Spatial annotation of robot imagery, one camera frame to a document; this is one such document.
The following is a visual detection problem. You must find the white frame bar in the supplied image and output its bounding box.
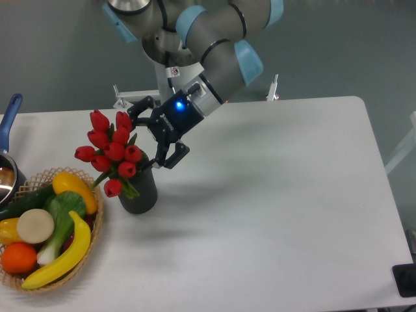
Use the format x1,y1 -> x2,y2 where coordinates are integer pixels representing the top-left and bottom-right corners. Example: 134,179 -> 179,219
384,111 -> 415,175

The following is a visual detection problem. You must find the white clamp bracket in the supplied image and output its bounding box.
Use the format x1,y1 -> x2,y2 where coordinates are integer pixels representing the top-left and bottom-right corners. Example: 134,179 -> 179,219
113,84 -> 160,111

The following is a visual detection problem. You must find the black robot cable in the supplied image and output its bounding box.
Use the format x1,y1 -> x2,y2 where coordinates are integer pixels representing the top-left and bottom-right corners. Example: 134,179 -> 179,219
164,51 -> 176,97

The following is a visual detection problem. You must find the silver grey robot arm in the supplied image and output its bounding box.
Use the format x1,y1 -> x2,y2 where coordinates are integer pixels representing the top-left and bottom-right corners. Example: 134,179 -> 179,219
103,1 -> 284,168

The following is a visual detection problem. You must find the red tulip bouquet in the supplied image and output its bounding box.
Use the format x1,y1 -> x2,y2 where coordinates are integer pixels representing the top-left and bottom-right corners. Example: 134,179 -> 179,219
74,110 -> 148,199

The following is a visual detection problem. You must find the dark grey ribbed vase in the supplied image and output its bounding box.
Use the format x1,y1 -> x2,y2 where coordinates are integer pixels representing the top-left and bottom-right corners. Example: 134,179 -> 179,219
118,153 -> 158,215

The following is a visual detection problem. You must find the green bok choy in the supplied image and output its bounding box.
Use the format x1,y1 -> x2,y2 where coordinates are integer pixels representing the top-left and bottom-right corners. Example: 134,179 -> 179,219
37,191 -> 86,267

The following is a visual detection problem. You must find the table clamp screw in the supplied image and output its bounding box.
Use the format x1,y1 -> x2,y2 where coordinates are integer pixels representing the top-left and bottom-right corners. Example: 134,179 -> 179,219
266,73 -> 280,101

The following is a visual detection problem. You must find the beige round radish slice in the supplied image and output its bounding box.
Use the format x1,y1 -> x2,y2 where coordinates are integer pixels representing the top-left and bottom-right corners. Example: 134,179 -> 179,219
16,209 -> 55,244

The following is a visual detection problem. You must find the blue handled pot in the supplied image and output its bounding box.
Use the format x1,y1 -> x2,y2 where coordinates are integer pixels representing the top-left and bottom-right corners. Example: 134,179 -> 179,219
1,93 -> 26,208

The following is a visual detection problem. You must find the black box at edge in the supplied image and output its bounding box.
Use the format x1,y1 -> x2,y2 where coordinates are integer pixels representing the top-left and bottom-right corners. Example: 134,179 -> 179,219
392,263 -> 416,298

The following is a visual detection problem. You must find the yellow bell pepper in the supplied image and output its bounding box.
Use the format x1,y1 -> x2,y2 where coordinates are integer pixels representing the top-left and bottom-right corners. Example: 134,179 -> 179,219
0,218 -> 23,246

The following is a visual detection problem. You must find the green cucumber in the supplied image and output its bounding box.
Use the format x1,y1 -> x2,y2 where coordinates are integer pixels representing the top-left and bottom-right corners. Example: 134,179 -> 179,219
1,185 -> 55,220

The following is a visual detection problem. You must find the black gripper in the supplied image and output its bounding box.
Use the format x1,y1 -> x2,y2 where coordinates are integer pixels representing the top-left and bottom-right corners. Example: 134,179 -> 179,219
127,90 -> 203,170

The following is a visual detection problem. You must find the yellow banana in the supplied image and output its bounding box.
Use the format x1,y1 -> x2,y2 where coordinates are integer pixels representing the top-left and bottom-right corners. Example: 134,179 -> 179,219
21,211 -> 91,290

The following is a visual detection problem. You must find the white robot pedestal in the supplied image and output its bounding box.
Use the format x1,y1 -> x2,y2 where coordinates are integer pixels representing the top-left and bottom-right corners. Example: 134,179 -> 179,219
153,62 -> 203,103

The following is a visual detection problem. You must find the woven wicker basket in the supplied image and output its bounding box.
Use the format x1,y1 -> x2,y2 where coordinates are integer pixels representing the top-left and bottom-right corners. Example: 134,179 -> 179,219
1,167 -> 104,294

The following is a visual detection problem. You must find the orange fruit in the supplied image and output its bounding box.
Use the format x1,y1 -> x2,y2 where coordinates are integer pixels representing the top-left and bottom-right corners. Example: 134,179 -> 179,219
1,242 -> 37,274

